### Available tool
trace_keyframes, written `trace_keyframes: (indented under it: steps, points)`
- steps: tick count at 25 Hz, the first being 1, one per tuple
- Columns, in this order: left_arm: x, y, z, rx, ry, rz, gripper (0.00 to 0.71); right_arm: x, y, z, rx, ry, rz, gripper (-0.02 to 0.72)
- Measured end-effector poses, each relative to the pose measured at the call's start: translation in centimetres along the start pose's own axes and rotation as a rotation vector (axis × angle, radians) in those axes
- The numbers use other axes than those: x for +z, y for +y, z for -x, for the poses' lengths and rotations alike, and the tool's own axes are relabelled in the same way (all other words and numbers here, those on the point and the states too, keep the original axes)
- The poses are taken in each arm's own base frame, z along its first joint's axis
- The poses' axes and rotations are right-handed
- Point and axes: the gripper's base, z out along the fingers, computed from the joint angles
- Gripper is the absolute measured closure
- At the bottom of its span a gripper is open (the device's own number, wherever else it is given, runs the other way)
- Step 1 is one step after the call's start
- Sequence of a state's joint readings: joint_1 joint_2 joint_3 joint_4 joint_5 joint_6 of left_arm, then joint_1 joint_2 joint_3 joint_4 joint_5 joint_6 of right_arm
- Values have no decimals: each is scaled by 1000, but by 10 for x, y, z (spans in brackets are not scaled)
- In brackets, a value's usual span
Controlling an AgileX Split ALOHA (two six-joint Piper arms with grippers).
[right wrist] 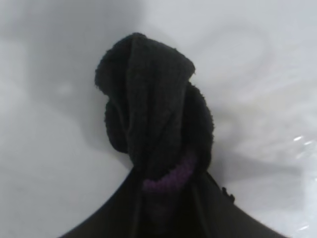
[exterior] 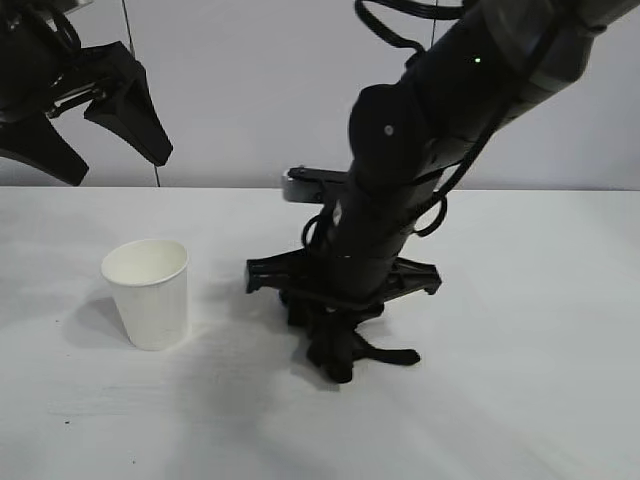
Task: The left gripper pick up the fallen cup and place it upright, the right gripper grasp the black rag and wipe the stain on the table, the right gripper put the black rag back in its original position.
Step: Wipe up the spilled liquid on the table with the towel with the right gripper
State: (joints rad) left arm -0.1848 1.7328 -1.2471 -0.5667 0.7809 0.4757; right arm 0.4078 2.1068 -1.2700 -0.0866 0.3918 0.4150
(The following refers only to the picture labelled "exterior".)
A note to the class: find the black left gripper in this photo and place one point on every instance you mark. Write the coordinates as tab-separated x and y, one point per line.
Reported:
30	65

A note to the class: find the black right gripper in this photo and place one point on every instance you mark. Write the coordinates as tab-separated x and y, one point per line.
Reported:
360	250

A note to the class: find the black cloth rag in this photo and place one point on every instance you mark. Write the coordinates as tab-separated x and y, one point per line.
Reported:
390	357

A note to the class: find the white paper cup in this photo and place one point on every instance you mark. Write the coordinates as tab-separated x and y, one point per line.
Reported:
150	305

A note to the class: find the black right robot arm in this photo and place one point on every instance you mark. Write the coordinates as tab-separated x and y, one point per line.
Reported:
450	75

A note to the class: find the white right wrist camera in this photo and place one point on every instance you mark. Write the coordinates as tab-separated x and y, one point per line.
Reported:
300	190

